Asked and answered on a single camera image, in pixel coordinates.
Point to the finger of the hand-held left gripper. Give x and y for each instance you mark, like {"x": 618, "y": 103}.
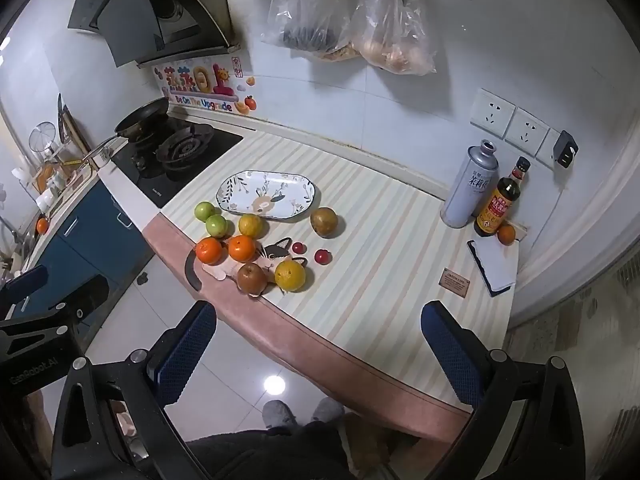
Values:
{"x": 85, "y": 291}
{"x": 25, "y": 281}

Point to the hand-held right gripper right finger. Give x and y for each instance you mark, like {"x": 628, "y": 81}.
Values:
{"x": 450, "y": 355}

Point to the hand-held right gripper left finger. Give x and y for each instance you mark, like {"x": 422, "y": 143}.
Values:
{"x": 189, "y": 355}

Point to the red-brown apple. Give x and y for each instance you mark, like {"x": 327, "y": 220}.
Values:
{"x": 251, "y": 277}

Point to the yellow orange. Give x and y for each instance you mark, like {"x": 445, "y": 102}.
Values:
{"x": 290, "y": 275}
{"x": 251, "y": 225}

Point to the green apple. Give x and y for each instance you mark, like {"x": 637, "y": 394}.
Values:
{"x": 204, "y": 210}
{"x": 217, "y": 225}

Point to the red cherry tomato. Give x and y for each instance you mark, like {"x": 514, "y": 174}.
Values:
{"x": 298, "y": 247}
{"x": 322, "y": 256}

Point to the floral oval ceramic plate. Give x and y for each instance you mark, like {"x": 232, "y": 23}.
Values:
{"x": 270, "y": 195}

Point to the olive brown pear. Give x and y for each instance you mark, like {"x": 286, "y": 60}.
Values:
{"x": 324, "y": 221}

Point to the tangerine beside sink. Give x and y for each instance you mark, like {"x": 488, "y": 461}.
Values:
{"x": 42, "y": 225}

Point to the blue kitchen cabinet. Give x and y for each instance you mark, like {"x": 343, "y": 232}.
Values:
{"x": 85, "y": 230}

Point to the small brown card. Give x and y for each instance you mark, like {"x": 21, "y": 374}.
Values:
{"x": 454, "y": 280}

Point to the calico cat shaped mat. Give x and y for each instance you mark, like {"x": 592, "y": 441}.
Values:
{"x": 192, "y": 272}

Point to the white notebook with dark cover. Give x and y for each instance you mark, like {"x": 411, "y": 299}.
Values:
{"x": 497, "y": 265}

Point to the grey slipper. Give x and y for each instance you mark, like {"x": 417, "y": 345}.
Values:
{"x": 327, "y": 410}
{"x": 279, "y": 413}

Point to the small orange tangerine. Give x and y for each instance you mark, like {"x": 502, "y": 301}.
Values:
{"x": 506, "y": 234}

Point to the dark sauce bottle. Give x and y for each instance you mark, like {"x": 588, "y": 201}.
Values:
{"x": 500, "y": 205}

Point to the black gas stove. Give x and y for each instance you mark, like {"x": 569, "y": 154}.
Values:
{"x": 185, "y": 160}

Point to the silver metal canister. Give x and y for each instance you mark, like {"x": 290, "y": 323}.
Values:
{"x": 467, "y": 190}

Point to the black frying pan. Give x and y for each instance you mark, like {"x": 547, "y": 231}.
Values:
{"x": 142, "y": 117}

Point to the black plug charger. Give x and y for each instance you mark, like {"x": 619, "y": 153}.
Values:
{"x": 565, "y": 149}

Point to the grey range hood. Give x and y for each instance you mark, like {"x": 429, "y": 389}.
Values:
{"x": 150, "y": 10}

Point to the clear plastic bag pale contents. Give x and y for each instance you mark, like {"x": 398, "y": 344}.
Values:
{"x": 395, "y": 35}

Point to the clear plastic bag dark contents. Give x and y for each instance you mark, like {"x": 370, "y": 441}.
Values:
{"x": 310, "y": 20}

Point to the colourful wall sticker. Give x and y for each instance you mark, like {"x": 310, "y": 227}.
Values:
{"x": 205, "y": 85}

